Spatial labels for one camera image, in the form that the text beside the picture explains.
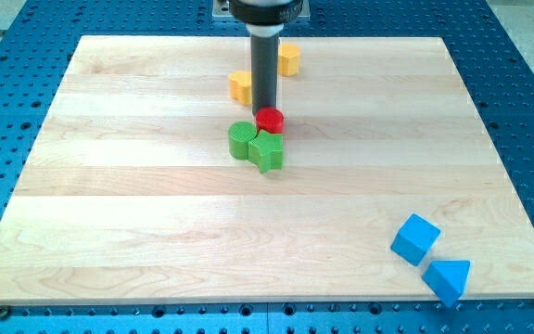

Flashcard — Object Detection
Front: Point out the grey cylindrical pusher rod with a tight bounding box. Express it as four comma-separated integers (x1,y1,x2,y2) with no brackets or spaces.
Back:
246,23,284,115

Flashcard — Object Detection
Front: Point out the yellow heart block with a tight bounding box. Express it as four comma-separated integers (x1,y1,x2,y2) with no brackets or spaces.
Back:
228,71,252,106

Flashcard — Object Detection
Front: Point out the green star block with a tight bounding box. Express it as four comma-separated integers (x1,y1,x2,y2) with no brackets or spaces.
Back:
248,130,284,173

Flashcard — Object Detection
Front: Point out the yellow hexagon block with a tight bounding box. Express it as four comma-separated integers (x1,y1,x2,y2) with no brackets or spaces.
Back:
278,44,300,77

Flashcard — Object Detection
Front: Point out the red cylinder block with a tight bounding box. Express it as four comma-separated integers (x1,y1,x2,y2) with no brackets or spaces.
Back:
255,107,285,134

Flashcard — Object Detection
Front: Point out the green cylinder block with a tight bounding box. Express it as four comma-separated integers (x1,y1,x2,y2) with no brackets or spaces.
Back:
228,121,258,161

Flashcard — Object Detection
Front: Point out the light wooden board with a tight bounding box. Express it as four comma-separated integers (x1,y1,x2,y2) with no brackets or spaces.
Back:
0,35,534,305

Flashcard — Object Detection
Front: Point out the blue cube block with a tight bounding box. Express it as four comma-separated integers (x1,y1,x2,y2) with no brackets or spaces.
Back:
390,213,440,266

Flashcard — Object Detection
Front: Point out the blue triangle block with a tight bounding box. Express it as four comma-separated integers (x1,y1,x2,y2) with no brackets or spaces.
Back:
422,260,471,307

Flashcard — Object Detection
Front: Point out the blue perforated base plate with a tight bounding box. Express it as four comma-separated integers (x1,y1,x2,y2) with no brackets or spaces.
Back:
0,1,534,333

